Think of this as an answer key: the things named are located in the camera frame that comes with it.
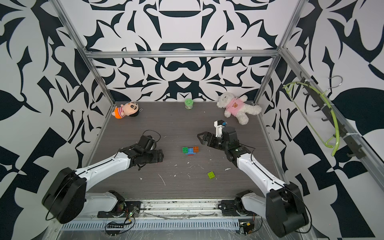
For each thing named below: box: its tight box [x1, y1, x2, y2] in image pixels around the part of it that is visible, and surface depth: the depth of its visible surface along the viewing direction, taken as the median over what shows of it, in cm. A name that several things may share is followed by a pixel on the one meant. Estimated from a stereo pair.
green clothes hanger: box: [282, 82, 340, 157], surface depth 56 cm
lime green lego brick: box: [207, 171, 216, 179], surface depth 85 cm
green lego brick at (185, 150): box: [182, 147, 189, 154], surface depth 91 cm
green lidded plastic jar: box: [184, 98, 194, 110], surface depth 117 cm
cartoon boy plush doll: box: [112, 101, 139, 119], surface depth 107 cm
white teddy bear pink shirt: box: [216, 92, 262, 125], surface depth 110 cm
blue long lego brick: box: [185, 147, 196, 155], surface depth 93 cm
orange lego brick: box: [193, 146, 200, 153], surface depth 91 cm
